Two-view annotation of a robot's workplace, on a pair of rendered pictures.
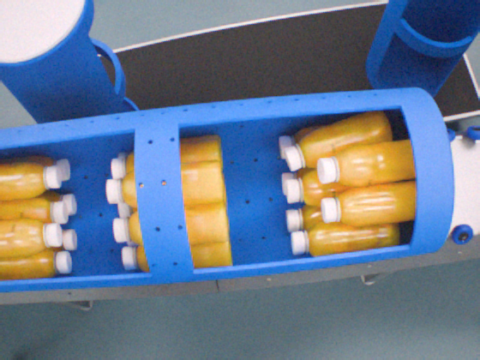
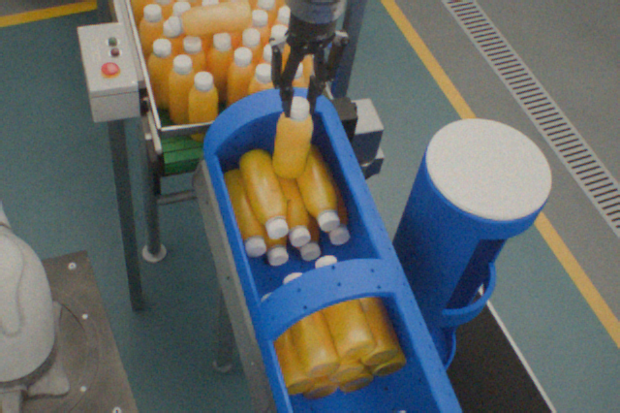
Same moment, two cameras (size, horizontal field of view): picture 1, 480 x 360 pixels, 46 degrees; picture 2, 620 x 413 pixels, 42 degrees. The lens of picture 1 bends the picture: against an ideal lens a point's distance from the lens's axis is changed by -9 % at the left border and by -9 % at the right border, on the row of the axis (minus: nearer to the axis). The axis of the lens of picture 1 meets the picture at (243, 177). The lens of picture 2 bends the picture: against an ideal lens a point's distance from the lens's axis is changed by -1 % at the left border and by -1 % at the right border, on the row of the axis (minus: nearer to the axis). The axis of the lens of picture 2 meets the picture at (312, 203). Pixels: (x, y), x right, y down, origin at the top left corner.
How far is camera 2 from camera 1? 57 cm
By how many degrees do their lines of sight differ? 34
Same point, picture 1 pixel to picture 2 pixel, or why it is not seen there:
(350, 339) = not seen: outside the picture
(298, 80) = not seen: outside the picture
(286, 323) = not seen: outside the picture
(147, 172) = (344, 270)
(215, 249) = (295, 366)
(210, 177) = (356, 333)
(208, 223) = (316, 347)
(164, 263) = (271, 308)
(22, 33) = (458, 173)
